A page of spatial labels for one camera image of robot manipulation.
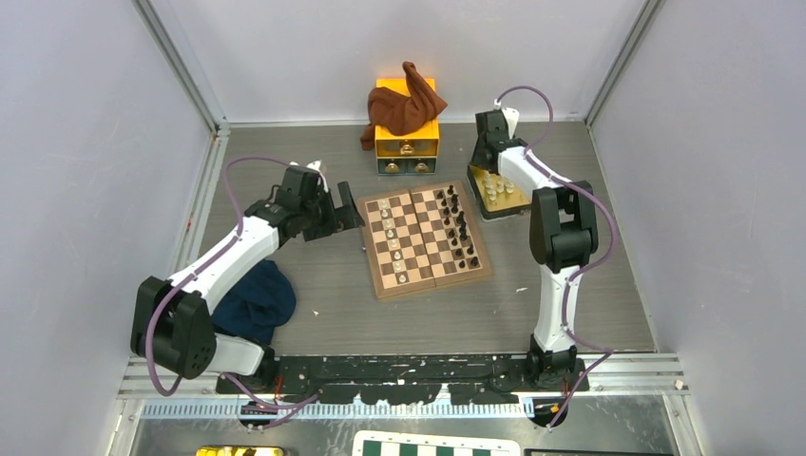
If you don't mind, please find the yellow metal tray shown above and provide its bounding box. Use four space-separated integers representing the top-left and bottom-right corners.
467 165 530 221

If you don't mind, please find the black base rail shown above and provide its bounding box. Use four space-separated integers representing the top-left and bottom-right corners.
216 354 585 406

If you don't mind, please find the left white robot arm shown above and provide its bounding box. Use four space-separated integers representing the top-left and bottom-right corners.
130 161 364 394

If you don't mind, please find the brown cloth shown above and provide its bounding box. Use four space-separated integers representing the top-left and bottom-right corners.
359 61 448 151

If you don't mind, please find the green white chess mat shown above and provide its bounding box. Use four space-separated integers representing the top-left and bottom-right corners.
351 430 524 456

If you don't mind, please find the wooden chess board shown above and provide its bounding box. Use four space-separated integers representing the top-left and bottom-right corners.
356 180 493 299

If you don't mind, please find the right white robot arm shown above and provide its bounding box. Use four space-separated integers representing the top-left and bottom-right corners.
470 108 599 390

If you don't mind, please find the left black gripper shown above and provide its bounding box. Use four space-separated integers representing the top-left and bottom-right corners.
300 181 364 240

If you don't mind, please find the yellow drawer box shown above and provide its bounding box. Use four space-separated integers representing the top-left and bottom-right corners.
374 78 441 176

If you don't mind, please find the dark blue cloth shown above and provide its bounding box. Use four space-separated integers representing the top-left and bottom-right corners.
212 259 297 345

